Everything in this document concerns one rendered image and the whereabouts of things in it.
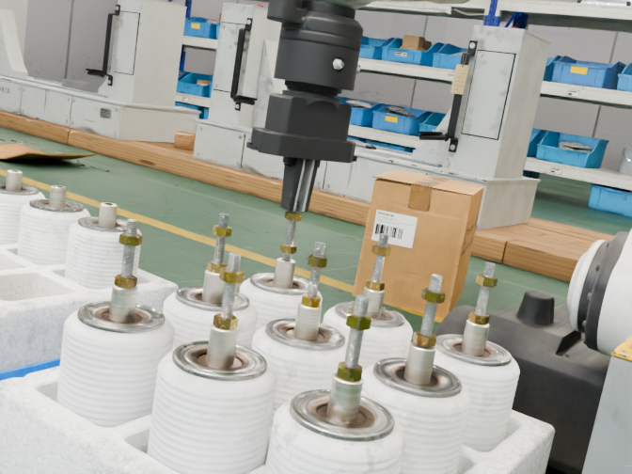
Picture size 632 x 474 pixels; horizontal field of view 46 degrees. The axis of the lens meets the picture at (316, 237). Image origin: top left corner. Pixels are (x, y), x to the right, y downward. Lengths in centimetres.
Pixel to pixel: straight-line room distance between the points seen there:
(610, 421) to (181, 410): 33
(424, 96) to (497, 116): 723
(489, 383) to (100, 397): 35
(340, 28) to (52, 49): 728
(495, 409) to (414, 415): 14
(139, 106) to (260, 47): 80
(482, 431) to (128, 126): 335
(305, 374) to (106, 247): 43
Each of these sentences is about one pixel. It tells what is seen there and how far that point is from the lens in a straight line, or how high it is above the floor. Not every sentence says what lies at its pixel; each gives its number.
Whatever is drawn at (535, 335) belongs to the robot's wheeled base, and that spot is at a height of 20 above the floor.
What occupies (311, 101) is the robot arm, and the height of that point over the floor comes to 46.
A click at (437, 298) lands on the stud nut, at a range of 61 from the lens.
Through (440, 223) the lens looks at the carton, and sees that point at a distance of 175.
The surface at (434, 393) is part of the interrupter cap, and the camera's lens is 61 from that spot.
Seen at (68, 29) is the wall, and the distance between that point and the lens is 811.
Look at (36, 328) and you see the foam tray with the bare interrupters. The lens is 93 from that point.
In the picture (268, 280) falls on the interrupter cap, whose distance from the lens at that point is 86.
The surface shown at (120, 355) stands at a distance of 64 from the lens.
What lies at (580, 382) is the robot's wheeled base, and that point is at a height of 17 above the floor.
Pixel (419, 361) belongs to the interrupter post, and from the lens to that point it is 63.
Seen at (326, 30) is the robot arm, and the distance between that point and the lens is 78.
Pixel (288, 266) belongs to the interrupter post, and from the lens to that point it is 84.
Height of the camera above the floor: 47
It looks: 11 degrees down
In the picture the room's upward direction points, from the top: 9 degrees clockwise
